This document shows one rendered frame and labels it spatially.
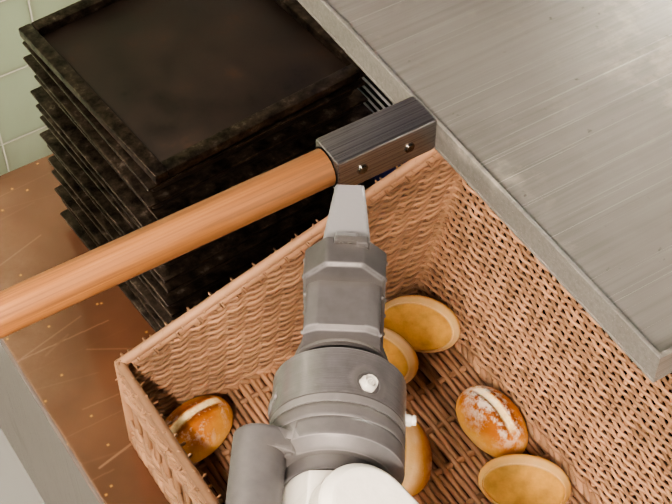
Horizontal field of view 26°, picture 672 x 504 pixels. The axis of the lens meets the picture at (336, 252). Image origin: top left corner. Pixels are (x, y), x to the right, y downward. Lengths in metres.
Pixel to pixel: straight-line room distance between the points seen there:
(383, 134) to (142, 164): 0.46
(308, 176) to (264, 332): 0.62
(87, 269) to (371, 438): 0.25
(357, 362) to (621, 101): 0.37
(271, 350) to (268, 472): 0.82
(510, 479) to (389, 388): 0.67
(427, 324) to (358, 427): 0.81
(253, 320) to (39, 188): 0.44
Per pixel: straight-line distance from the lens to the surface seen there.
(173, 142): 1.54
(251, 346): 1.67
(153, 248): 1.04
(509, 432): 1.63
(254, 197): 1.06
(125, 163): 1.54
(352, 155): 1.08
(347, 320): 0.94
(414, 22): 1.23
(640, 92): 1.19
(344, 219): 0.99
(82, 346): 1.78
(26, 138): 2.66
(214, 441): 1.63
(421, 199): 1.66
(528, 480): 1.59
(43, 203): 1.94
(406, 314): 1.70
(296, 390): 0.92
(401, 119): 1.11
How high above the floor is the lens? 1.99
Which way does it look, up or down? 50 degrees down
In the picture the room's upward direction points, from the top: straight up
